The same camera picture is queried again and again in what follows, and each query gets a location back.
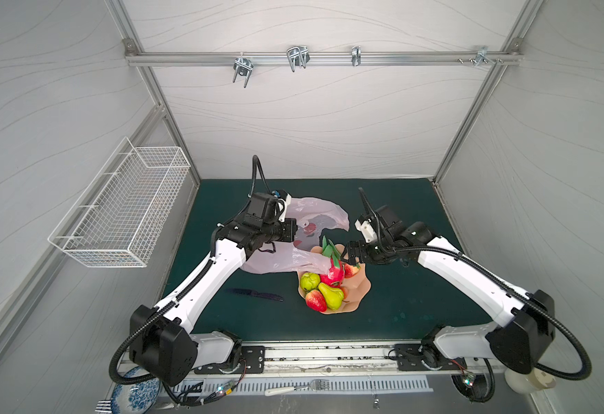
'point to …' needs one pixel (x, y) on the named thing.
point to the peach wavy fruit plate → (355, 288)
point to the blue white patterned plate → (136, 398)
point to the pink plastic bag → (313, 216)
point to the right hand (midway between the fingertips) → (357, 251)
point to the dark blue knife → (264, 295)
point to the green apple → (310, 281)
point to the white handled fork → (314, 385)
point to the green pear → (333, 297)
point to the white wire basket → (120, 217)
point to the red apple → (315, 299)
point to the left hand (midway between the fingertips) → (301, 223)
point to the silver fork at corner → (103, 406)
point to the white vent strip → (277, 385)
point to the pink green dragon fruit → (336, 274)
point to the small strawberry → (349, 271)
